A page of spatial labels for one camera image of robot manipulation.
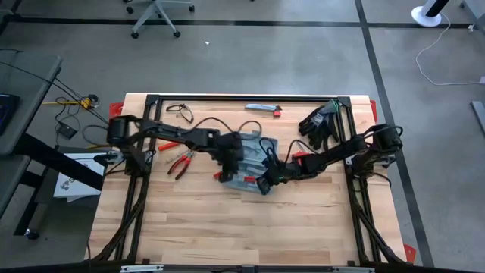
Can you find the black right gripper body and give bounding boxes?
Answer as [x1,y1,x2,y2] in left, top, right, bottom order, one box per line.
[262,158,305,185]

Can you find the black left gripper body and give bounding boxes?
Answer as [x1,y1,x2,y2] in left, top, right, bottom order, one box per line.
[215,131,246,170]

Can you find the grey plastic tool case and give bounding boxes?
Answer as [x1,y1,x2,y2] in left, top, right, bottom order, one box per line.
[221,130,280,196]

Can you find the red-handled pliers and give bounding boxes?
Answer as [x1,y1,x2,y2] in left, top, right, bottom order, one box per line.
[167,150,196,181]

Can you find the grey utility knife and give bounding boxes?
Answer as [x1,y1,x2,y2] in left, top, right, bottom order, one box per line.
[245,103,282,112]

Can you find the black grey work glove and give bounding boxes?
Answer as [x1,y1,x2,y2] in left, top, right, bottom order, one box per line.
[298,105,330,138]
[308,111,341,152]

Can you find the clear safety glasses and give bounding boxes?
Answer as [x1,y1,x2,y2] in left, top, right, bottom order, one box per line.
[165,102,196,124]

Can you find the white cardboard box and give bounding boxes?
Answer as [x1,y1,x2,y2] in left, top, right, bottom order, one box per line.
[52,152,108,203]

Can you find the white office chair base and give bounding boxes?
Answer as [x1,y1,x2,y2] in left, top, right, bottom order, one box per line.
[123,0,196,40]

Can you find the black power adapter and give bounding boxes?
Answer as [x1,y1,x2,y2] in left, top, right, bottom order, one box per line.
[55,123,79,140]

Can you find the black side table stand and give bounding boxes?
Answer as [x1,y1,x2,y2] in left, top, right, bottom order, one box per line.
[14,132,105,238]

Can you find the grey metal bar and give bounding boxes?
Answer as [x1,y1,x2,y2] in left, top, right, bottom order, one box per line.
[460,0,485,37]
[471,100,485,137]

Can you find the white fan base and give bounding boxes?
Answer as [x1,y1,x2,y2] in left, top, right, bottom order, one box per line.
[411,0,452,28]

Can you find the grey side table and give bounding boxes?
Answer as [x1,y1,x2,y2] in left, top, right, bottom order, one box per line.
[0,51,64,219]

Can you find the black keyboard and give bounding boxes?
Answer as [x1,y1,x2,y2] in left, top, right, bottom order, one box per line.
[0,93,20,137]

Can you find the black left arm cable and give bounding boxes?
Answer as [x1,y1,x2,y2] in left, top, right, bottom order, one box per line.
[191,116,263,142]

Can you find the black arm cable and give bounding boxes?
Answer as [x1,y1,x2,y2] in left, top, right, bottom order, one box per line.
[258,136,323,168]
[191,116,263,142]

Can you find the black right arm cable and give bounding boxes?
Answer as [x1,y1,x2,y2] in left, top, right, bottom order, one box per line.
[258,136,323,168]

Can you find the silver edge bracket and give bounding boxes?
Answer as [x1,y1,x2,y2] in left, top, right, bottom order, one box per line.
[120,264,164,273]
[332,266,376,273]

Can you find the yellow cable with plug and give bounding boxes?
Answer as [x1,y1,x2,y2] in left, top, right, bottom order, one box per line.
[41,96,100,111]

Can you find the white floor cable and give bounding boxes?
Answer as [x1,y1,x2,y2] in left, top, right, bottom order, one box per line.
[415,13,485,86]

